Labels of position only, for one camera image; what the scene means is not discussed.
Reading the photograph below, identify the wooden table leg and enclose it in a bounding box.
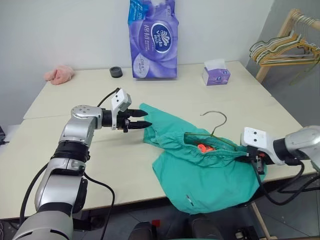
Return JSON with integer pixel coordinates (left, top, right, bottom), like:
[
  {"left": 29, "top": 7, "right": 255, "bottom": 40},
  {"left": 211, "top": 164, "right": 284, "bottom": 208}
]
[{"left": 251, "top": 201, "right": 273, "bottom": 240}]

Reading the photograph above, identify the orange cord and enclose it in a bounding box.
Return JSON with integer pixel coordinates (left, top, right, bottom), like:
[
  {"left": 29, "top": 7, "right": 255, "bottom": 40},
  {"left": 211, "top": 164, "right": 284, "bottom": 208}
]
[{"left": 196, "top": 142, "right": 216, "bottom": 153}]

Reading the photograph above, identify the wooden clothes rack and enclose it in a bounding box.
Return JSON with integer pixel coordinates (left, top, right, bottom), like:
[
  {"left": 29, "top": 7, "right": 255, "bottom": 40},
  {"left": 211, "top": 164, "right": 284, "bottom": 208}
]
[{"left": 256, "top": 8, "right": 320, "bottom": 83}]

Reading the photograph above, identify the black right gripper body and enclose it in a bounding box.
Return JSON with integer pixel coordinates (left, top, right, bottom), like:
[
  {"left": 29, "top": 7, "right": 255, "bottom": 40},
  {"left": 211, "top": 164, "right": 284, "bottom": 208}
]
[{"left": 246, "top": 146, "right": 267, "bottom": 176}]

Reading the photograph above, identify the dark grey tape roll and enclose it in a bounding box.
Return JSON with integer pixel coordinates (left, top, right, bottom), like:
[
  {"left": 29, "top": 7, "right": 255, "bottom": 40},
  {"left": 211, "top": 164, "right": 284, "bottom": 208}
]
[{"left": 109, "top": 66, "right": 124, "bottom": 79}]

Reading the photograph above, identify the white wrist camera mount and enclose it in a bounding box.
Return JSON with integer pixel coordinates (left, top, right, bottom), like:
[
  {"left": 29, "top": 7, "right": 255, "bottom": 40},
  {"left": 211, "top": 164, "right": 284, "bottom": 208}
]
[
  {"left": 240, "top": 126, "right": 286, "bottom": 166},
  {"left": 110, "top": 89, "right": 133, "bottom": 131}
]

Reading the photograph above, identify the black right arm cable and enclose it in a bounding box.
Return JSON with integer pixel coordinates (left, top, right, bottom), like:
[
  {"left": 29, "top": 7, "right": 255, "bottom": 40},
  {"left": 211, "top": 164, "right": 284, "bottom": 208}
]
[{"left": 251, "top": 159, "right": 320, "bottom": 206}]

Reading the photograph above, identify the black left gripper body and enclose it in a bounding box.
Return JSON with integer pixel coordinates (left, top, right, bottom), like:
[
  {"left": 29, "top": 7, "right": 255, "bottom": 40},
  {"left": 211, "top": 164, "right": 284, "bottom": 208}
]
[{"left": 115, "top": 109, "right": 134, "bottom": 134}]

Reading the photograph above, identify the dark rounded shape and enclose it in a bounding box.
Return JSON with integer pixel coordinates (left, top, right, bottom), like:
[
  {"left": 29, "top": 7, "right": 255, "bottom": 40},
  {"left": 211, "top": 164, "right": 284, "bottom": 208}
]
[
  {"left": 128, "top": 221, "right": 157, "bottom": 240},
  {"left": 188, "top": 216, "right": 223, "bottom": 240}
]

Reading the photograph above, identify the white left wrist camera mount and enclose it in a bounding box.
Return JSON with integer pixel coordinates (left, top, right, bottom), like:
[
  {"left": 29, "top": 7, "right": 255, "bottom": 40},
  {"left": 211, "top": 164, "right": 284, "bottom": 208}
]
[{"left": 110, "top": 89, "right": 133, "bottom": 131}]

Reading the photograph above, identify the pink fluffy cloth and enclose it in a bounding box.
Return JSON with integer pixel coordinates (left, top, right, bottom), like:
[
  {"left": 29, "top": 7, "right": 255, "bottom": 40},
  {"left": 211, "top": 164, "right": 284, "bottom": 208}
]
[{"left": 44, "top": 64, "right": 76, "bottom": 86}]

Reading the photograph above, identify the purple tissue paper pack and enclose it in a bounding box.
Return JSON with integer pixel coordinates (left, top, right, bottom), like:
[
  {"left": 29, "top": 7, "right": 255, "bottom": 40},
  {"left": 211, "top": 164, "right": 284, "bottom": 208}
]
[{"left": 127, "top": 0, "right": 180, "bottom": 81}]

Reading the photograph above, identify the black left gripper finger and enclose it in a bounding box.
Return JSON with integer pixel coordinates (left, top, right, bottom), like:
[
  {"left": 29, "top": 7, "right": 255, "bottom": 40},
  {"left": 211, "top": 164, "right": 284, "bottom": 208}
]
[
  {"left": 127, "top": 120, "right": 154, "bottom": 130},
  {"left": 131, "top": 108, "right": 150, "bottom": 118}
]

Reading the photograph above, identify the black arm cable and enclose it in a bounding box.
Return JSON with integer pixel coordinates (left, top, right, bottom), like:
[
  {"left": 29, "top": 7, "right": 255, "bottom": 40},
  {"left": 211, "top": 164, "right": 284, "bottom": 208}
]
[
  {"left": 251, "top": 159, "right": 320, "bottom": 206},
  {"left": 19, "top": 87, "right": 121, "bottom": 240}
]

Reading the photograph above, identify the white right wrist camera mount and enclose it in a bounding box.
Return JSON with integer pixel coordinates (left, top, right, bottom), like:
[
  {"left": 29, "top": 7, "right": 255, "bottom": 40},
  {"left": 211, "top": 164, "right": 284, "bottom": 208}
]
[{"left": 240, "top": 126, "right": 286, "bottom": 166}]

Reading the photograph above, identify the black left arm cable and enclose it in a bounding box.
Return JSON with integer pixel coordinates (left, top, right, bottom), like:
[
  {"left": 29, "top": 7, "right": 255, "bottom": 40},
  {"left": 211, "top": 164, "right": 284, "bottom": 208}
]
[{"left": 19, "top": 87, "right": 121, "bottom": 240}]

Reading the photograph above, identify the purple tissue box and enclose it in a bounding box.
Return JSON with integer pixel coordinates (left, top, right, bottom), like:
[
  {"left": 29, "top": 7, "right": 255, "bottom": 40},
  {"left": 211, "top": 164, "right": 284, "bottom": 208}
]
[{"left": 201, "top": 58, "right": 231, "bottom": 87}]

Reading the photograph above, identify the green garment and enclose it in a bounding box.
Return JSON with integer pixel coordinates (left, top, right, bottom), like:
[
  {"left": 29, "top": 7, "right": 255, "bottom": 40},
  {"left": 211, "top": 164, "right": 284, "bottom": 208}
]
[{"left": 138, "top": 102, "right": 268, "bottom": 215}]

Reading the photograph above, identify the black device with cable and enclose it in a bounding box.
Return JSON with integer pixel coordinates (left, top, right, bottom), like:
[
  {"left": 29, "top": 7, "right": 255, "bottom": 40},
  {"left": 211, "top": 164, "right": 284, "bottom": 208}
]
[{"left": 0, "top": 124, "right": 10, "bottom": 146}]

